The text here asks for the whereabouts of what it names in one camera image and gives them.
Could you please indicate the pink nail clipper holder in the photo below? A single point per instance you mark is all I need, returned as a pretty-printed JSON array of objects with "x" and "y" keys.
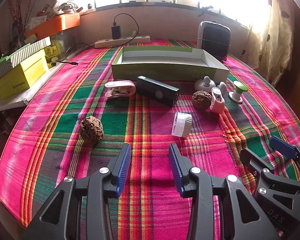
[{"x": 218, "y": 103}]

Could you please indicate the cream dotted curtain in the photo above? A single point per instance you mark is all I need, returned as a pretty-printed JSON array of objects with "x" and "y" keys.
[{"x": 272, "y": 42}]

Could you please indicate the grey white striped box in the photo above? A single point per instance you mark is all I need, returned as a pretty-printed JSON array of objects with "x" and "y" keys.
[{"x": 32, "y": 48}]

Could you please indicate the white round jar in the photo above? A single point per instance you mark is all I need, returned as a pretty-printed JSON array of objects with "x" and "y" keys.
[{"x": 182, "y": 125}]

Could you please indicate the pile of papers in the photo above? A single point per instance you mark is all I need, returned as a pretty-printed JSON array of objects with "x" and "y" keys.
[{"x": 50, "y": 10}]

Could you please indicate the black charger adapter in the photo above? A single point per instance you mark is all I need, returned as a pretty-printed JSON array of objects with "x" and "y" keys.
[{"x": 116, "y": 32}]

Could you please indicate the yellow green packet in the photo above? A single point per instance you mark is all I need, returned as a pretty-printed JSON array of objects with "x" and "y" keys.
[{"x": 52, "y": 51}]

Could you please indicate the pink white folding clip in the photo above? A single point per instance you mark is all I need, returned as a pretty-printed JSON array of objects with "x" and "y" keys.
[{"x": 130, "y": 90}]

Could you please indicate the pink green plaid cloth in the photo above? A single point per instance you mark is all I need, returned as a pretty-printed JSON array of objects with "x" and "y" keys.
[{"x": 52, "y": 130}]

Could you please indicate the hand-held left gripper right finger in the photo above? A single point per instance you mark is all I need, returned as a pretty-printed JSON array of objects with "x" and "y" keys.
[{"x": 176, "y": 170}]

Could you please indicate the green knob white stand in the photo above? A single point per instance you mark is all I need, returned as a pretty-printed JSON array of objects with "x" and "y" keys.
[{"x": 240, "y": 87}]

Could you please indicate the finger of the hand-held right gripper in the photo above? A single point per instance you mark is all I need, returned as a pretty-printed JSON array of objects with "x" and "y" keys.
[
  {"x": 252, "y": 161},
  {"x": 282, "y": 147}
]

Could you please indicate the beige power strip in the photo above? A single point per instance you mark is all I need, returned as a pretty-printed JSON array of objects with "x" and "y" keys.
[{"x": 140, "y": 39}]

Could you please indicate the orange storage box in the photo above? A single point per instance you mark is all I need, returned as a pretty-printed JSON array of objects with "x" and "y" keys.
[{"x": 62, "y": 22}]

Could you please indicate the white plug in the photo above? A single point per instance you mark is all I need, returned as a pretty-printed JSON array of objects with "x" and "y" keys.
[{"x": 133, "y": 33}]

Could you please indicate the white grey panda toy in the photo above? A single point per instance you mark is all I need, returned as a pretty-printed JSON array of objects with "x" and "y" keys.
[{"x": 201, "y": 85}]

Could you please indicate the green cardboard box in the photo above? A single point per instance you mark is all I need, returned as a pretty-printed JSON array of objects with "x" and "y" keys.
[{"x": 165, "y": 72}]

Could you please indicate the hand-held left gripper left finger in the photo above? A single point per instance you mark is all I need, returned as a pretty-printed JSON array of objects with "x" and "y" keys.
[{"x": 123, "y": 170}]

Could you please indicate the yellow-green cardboard box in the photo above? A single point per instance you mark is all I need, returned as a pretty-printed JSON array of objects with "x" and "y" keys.
[{"x": 27, "y": 75}]

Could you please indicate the black rectangular device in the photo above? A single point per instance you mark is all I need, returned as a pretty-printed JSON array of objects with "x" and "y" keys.
[{"x": 152, "y": 90}]

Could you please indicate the red branch decoration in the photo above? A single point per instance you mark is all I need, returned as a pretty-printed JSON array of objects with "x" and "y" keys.
[{"x": 18, "y": 12}]

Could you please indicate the grey black space heater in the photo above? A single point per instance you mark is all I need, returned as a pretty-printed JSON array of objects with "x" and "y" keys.
[{"x": 215, "y": 40}]

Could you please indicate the brown wrinkled walnut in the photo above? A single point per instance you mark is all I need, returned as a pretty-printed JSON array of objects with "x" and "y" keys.
[
  {"x": 91, "y": 130},
  {"x": 202, "y": 100}
]

